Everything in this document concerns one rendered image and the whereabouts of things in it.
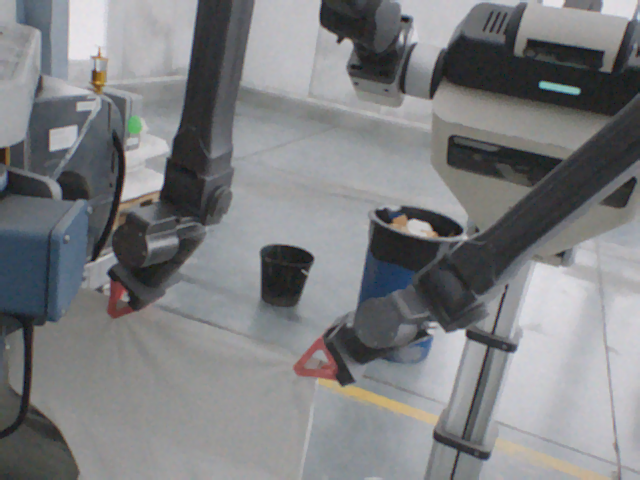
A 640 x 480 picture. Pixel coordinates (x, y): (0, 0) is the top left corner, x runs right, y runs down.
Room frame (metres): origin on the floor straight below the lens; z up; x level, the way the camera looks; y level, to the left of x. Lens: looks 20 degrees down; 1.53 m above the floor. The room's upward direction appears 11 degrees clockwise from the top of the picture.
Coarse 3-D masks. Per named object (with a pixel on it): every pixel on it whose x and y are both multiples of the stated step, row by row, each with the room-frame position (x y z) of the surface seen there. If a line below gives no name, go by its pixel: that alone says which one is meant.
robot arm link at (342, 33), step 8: (336, 16) 1.09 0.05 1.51; (344, 16) 1.08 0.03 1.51; (336, 24) 1.09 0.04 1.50; (344, 24) 1.08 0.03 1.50; (352, 24) 1.07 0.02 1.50; (360, 24) 1.07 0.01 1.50; (336, 32) 1.10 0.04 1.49; (344, 32) 1.09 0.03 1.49; (352, 32) 1.08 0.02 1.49; (360, 32) 1.07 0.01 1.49; (336, 40) 1.12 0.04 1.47; (352, 40) 1.10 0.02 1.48; (360, 40) 1.08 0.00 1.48; (360, 48) 1.10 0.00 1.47
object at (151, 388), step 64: (64, 320) 0.91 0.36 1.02; (128, 320) 0.88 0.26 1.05; (192, 320) 0.86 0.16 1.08; (64, 384) 0.91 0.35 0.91; (128, 384) 0.88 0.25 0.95; (192, 384) 0.85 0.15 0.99; (256, 384) 0.83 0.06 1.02; (128, 448) 0.85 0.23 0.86; (192, 448) 0.85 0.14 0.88; (256, 448) 0.82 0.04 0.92
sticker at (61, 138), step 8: (64, 128) 0.95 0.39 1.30; (72, 128) 0.97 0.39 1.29; (48, 136) 0.92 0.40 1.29; (56, 136) 0.94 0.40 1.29; (64, 136) 0.95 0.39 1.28; (72, 136) 0.97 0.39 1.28; (48, 144) 0.92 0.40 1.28; (56, 144) 0.94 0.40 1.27; (64, 144) 0.95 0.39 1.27; (72, 144) 0.97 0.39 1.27
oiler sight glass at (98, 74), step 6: (90, 60) 1.05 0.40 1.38; (96, 60) 1.05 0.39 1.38; (102, 60) 1.05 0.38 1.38; (90, 66) 1.05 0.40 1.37; (96, 66) 1.05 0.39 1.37; (102, 66) 1.05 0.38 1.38; (90, 72) 1.05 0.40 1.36; (96, 72) 1.05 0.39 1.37; (102, 72) 1.05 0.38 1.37; (90, 78) 1.05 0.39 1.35; (96, 78) 1.05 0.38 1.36; (102, 78) 1.05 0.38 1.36
